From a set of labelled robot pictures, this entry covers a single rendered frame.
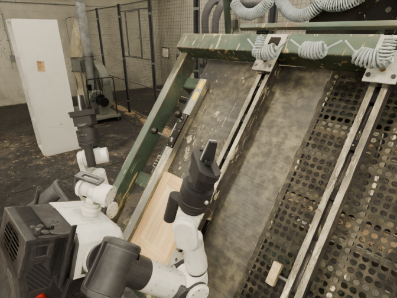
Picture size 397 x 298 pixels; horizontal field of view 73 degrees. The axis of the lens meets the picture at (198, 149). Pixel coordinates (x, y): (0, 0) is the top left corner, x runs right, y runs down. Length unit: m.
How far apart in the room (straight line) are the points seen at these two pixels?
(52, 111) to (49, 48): 0.94
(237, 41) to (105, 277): 1.18
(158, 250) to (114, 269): 0.62
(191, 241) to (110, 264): 0.21
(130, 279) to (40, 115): 4.26
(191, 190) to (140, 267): 0.26
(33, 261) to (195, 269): 0.44
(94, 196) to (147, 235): 0.59
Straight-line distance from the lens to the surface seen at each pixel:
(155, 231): 1.39
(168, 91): 1.64
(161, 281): 0.85
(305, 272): 1.00
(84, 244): 0.84
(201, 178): 0.63
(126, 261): 0.77
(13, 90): 9.24
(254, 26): 1.23
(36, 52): 4.76
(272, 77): 1.32
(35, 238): 0.81
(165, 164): 1.42
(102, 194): 0.88
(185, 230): 0.75
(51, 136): 5.00
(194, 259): 0.87
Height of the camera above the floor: 1.88
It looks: 24 degrees down
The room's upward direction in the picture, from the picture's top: straight up
